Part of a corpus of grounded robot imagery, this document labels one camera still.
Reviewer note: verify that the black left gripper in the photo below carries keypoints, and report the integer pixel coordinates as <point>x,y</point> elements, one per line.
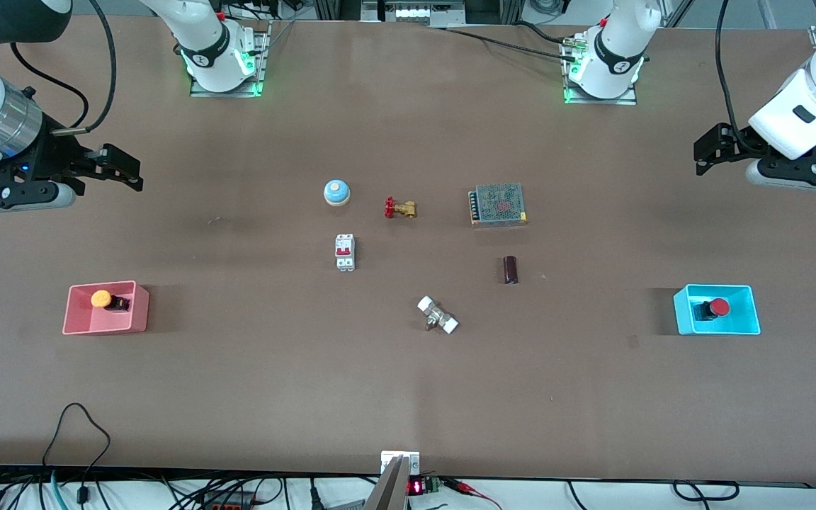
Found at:
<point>738,141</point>

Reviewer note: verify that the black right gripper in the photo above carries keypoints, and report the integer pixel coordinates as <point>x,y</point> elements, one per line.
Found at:
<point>56,154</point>

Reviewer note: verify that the yellow push button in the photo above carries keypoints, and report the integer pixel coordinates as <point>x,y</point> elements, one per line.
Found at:
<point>100,299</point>

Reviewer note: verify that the red push button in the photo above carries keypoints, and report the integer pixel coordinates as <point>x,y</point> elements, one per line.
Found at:
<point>719,307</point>

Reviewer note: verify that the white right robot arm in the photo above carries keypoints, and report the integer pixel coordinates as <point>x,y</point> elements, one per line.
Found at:
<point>192,25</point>

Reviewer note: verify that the pink plastic bin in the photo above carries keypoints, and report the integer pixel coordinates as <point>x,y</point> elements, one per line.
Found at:
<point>82,320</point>

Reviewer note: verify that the blue plastic bin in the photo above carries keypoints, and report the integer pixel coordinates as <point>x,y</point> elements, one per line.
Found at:
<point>741,320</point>

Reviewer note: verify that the blue white round bell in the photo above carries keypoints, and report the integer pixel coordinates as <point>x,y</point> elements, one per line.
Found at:
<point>336,190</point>

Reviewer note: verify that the metal mesh power supply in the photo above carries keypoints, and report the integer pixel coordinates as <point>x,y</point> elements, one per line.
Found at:
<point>500,205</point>

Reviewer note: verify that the dark brown cylindrical capacitor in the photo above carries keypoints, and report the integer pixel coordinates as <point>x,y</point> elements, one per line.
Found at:
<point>511,269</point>

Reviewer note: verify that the brass valve red handwheel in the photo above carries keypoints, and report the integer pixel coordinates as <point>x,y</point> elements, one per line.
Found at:
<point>408,209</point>

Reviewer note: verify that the metal fitting white end caps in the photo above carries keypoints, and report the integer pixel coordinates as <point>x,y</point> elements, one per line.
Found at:
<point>437,316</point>

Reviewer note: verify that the grey equipment box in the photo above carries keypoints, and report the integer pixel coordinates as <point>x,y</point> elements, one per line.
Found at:
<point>415,13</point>

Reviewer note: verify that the red clip test lead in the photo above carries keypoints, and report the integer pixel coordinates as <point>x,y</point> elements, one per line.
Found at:
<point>461,486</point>

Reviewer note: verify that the red digit display module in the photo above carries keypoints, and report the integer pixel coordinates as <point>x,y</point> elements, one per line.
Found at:
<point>416,487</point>

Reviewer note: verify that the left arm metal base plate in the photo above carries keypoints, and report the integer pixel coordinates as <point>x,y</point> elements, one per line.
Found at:
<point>603,100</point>

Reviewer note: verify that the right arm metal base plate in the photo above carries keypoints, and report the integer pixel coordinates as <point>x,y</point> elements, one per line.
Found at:
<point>261,57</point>

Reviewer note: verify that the white circuit breaker red switch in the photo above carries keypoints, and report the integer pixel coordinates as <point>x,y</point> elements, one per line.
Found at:
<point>345,259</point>

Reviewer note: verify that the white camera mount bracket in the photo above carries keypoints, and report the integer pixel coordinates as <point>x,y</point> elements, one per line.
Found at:
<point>388,460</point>

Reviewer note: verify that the grey metal mount bar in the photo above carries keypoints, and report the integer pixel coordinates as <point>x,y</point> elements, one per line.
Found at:
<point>388,492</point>

